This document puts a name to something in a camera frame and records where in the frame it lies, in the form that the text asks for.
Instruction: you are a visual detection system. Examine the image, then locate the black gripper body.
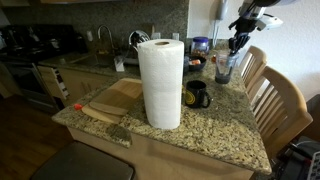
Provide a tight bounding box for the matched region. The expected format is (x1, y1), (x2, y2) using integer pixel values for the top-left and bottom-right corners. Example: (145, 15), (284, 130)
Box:
(228, 16), (260, 38)

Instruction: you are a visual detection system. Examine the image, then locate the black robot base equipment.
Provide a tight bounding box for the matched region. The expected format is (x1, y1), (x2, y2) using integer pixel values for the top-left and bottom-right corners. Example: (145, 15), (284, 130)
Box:
(272, 134), (320, 180)

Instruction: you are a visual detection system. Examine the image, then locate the black bowl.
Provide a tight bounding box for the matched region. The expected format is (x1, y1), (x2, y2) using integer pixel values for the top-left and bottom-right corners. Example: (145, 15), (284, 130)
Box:
(187, 55), (208, 73)

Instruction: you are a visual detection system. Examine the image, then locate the small wooden chair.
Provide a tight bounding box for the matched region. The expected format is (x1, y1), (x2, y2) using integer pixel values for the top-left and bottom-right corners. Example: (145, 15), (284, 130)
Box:
(239, 44), (269, 89)

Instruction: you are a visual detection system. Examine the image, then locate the glass jar blue lid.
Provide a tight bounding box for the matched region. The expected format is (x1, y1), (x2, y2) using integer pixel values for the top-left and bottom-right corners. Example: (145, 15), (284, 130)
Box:
(190, 35), (211, 58)

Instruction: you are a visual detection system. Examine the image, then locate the black mug yellow logo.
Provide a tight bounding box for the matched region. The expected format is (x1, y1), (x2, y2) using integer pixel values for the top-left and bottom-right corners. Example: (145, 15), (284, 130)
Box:
(183, 79), (213, 109)

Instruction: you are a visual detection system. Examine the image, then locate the large wooden chair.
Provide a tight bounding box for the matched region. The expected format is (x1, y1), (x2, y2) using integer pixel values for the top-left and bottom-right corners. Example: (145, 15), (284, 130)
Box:
(251, 65), (314, 159)

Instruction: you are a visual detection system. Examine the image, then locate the dish rack with plate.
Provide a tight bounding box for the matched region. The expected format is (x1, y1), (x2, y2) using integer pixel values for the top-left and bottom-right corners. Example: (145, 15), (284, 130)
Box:
(127, 29), (152, 52)

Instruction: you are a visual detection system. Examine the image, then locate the white sponge holder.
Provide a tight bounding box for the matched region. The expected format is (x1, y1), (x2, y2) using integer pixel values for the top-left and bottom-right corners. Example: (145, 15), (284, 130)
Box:
(114, 54), (126, 73)

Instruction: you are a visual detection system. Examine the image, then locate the large wooden cutting board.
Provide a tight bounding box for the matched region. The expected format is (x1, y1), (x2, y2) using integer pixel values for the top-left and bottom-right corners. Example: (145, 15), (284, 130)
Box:
(88, 77), (144, 117)

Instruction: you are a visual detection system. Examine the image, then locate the chrome kitchen faucet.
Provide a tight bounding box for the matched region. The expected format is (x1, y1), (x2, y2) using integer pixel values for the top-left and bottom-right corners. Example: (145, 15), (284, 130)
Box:
(96, 24), (116, 56)

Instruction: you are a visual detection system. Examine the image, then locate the small wooden cutting board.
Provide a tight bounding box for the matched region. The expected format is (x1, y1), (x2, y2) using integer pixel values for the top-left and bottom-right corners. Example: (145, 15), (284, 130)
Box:
(81, 103), (125, 125)

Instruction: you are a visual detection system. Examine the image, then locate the open white kitchen drawer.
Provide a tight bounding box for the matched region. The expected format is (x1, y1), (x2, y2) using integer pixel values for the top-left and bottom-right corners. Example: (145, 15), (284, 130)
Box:
(36, 64), (72, 102)

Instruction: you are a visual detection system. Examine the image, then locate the black kitchen stove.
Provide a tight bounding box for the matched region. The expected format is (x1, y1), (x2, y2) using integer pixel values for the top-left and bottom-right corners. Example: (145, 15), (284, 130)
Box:
(0, 23), (86, 114)

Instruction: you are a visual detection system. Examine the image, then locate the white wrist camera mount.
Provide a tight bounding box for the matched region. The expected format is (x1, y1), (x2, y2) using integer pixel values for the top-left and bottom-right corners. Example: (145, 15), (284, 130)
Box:
(255, 13), (284, 32)

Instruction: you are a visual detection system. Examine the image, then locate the white wall phone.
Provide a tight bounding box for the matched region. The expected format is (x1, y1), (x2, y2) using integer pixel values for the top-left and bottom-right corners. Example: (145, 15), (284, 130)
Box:
(211, 0), (230, 48)

